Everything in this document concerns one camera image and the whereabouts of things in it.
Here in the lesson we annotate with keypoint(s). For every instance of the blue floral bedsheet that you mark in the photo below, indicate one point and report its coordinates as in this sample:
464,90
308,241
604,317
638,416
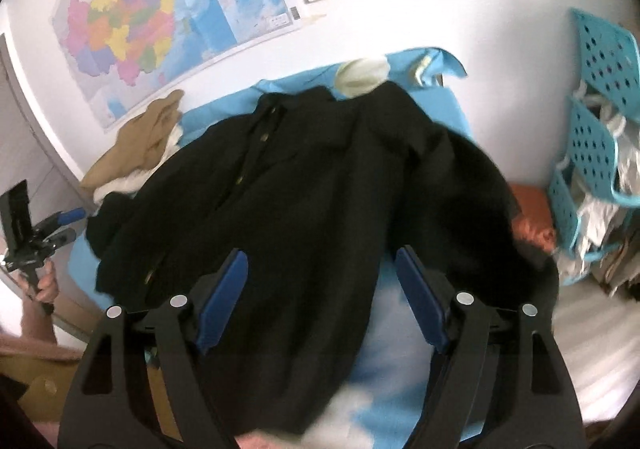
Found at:
220,104

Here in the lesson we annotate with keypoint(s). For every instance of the tan garment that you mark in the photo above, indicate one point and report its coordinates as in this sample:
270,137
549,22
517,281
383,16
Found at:
145,144

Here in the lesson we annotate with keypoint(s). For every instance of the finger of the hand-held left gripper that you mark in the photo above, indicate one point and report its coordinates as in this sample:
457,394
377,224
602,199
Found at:
62,235
67,216

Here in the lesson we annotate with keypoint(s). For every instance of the white garment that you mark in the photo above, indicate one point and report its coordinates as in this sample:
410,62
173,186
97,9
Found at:
117,186

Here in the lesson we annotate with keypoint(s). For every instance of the piece of tape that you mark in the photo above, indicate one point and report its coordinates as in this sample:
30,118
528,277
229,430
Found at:
312,19

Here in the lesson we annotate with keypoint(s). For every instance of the wall map poster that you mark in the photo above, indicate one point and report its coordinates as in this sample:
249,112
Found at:
150,4

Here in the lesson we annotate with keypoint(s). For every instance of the orange cloth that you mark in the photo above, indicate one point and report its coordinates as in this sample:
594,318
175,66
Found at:
532,209

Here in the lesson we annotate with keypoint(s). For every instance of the person's left forearm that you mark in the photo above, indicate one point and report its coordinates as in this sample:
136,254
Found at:
35,329

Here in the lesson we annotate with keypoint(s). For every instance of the blue perforated plastic basket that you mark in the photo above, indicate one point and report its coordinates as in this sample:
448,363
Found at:
595,139

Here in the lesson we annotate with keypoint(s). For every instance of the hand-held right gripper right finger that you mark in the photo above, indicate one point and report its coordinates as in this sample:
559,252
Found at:
420,294

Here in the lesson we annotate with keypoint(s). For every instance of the brown cardboard box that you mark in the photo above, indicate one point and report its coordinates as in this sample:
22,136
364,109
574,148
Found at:
45,384

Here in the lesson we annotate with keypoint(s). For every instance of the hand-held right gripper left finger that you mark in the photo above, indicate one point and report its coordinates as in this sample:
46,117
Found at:
227,294

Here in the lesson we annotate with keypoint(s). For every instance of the person's left hand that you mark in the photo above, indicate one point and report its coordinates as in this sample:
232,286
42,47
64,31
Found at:
46,285

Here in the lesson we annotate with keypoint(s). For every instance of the black coat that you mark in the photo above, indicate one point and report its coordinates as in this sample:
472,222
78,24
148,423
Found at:
310,179

